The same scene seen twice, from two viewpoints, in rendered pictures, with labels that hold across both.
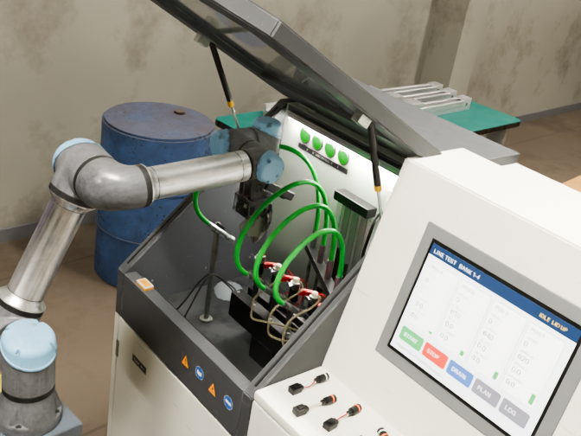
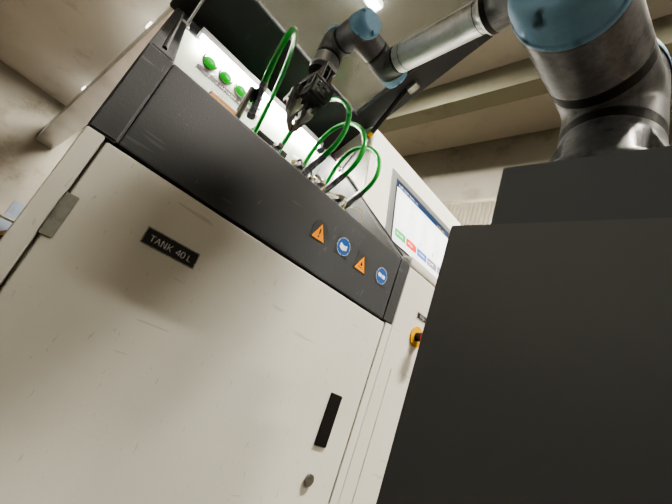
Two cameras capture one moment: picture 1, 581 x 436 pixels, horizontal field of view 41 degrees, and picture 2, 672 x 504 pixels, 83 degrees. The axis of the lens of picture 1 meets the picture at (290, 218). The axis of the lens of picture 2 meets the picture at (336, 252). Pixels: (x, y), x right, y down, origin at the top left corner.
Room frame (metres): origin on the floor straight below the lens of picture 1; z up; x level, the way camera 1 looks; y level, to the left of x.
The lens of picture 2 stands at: (1.63, 0.91, 0.58)
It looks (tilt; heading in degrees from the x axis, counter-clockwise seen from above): 21 degrees up; 275
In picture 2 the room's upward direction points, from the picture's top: 21 degrees clockwise
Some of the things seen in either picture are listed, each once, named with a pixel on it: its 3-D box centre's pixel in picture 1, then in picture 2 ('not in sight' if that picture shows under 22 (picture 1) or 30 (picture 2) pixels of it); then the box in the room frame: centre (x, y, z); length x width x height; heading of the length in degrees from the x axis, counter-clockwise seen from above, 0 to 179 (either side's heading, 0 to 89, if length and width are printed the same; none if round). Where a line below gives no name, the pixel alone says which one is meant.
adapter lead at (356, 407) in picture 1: (342, 416); not in sight; (1.47, -0.20, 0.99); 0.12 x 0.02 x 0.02; 140
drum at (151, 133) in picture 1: (153, 195); not in sight; (3.66, 0.73, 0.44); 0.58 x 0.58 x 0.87
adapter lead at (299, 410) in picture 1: (315, 404); not in sight; (1.49, -0.13, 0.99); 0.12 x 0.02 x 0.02; 129
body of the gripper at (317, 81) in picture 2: (255, 194); (315, 86); (1.92, 0.11, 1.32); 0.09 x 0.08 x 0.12; 133
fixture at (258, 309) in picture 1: (275, 337); not in sight; (1.87, -0.02, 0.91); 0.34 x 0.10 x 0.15; 43
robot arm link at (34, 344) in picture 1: (28, 355); (612, 98); (1.39, 0.53, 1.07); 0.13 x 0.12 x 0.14; 40
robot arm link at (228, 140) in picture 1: (237, 145); (361, 35); (1.84, 0.17, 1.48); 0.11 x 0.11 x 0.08; 40
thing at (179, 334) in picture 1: (181, 348); (293, 218); (1.79, 0.24, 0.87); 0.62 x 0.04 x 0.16; 43
